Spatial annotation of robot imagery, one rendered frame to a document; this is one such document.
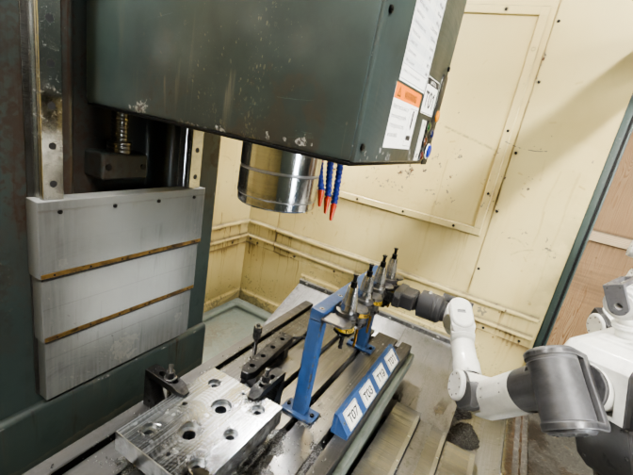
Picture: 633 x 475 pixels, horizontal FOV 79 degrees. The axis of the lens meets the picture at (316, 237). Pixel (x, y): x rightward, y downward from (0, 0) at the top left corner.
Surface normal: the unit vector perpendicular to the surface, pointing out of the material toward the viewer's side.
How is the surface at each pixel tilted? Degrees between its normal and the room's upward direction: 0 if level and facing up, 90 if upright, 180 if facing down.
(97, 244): 90
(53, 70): 90
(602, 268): 91
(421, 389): 24
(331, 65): 90
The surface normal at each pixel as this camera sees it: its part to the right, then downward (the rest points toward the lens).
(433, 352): -0.04, -0.79
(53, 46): 0.86, 0.29
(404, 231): -0.48, 0.18
